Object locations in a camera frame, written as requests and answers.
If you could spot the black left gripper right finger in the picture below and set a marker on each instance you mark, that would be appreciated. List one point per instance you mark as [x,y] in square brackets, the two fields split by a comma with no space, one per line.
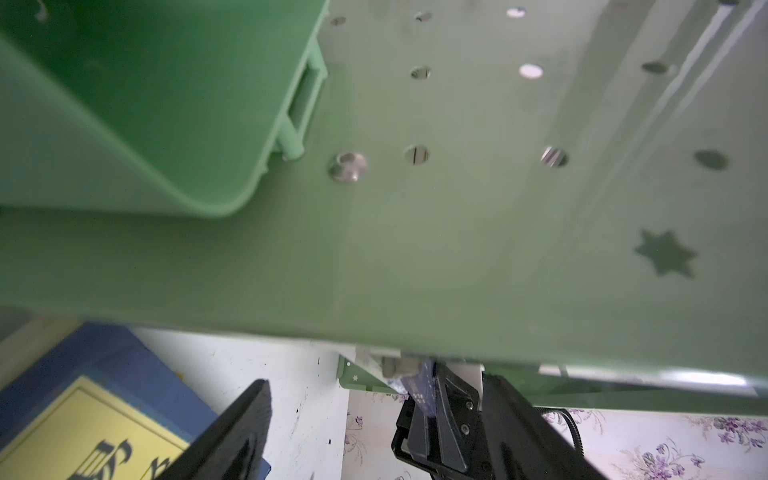
[528,442]

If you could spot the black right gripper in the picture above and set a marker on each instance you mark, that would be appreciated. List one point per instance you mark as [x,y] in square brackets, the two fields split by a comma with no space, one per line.
[439,429]

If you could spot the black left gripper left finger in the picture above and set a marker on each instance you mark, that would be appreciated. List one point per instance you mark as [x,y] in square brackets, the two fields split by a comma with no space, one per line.
[233,446]

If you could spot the dark blue thick book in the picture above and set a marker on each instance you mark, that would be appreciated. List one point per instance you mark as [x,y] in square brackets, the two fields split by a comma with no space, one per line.
[98,405]

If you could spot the green wooden bookshelf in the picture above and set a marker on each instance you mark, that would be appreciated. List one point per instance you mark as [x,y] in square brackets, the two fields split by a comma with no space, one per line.
[574,192]

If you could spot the green pen holder cup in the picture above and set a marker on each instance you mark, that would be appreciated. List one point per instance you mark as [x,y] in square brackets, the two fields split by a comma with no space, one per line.
[162,107]

